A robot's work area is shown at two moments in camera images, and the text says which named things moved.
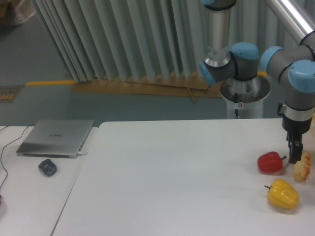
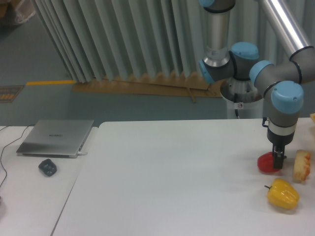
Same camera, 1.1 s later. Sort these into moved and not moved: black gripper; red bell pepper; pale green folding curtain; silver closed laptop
Moved: black gripper
Not moved: red bell pepper; pale green folding curtain; silver closed laptop
